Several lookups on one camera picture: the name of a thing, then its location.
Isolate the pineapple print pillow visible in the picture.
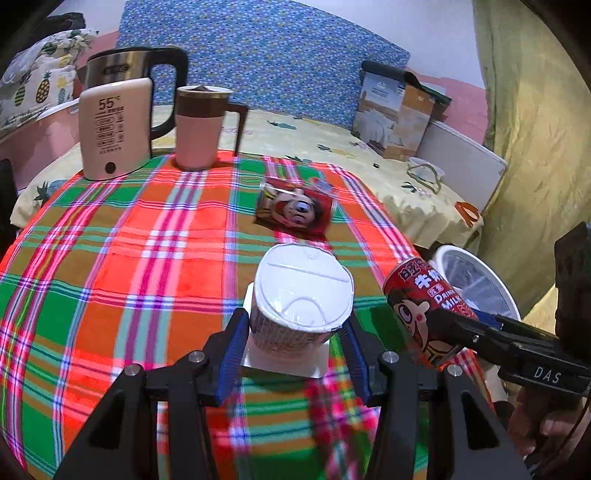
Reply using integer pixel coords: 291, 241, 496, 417
0, 28, 100, 132

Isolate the white flat panel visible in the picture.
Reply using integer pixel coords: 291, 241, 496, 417
416, 120, 509, 213

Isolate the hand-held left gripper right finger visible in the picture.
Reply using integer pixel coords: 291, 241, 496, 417
342, 314, 532, 480

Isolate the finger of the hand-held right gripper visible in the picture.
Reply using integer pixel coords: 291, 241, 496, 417
429, 308, 509, 365
473, 311, 527, 335

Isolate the olive rubber band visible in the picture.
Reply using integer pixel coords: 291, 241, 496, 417
406, 162, 441, 193

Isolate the white plastic cup lid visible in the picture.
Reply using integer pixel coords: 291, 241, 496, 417
249, 243, 355, 357

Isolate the pink mug brown lid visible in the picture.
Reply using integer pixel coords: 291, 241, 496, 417
174, 84, 249, 171

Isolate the yellow curtain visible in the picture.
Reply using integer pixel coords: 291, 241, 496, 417
471, 0, 591, 324

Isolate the person's right hand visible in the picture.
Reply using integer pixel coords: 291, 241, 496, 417
508, 388, 591, 457

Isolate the printed cardboard box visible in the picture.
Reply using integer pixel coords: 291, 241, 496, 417
352, 60, 453, 161

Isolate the white round waste bin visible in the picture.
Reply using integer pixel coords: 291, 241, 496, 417
427, 244, 522, 324

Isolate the blue floral mattress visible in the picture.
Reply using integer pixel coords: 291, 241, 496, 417
115, 0, 411, 134

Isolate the yellow pineapple print cloth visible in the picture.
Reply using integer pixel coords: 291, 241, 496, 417
9, 104, 485, 252

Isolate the white bowl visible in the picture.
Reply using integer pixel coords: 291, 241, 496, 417
409, 157, 445, 182

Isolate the plaid red green blanket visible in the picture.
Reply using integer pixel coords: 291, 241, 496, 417
0, 150, 495, 480

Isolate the cream steel electric kettle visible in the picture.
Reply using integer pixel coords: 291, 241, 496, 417
76, 46, 190, 181

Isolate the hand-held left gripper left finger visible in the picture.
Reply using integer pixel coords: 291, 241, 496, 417
53, 307, 252, 480

